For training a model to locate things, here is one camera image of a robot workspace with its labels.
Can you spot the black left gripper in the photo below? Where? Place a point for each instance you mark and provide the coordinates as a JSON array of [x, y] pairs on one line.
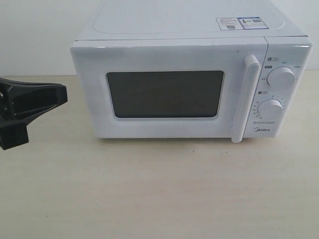
[[22, 102]]

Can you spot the white microwave door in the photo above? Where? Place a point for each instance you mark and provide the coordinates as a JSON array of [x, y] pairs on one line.
[[187, 88]]

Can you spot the white Midea microwave oven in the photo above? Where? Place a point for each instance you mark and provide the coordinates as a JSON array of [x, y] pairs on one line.
[[288, 45]]

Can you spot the lower white timer knob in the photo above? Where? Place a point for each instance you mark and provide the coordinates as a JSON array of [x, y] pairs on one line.
[[270, 109]]

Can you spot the upper white control knob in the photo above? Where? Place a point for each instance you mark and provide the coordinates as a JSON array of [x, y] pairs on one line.
[[281, 78]]

